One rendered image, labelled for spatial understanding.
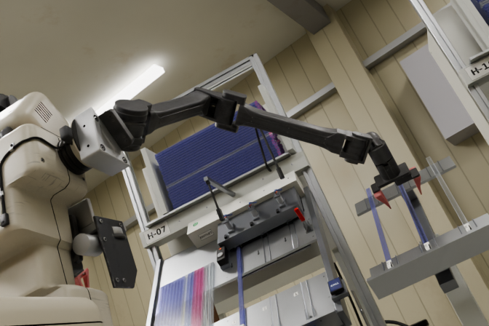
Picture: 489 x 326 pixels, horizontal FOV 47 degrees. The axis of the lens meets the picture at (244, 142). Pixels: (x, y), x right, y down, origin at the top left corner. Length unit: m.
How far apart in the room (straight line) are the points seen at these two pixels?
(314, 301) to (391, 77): 3.70
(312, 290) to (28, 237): 0.94
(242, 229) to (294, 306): 0.46
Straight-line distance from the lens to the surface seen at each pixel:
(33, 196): 1.21
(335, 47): 5.31
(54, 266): 1.18
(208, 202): 2.36
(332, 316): 1.68
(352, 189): 5.19
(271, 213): 2.11
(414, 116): 5.11
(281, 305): 1.81
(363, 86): 5.09
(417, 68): 4.86
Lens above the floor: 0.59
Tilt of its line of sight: 23 degrees up
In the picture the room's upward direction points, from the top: 23 degrees counter-clockwise
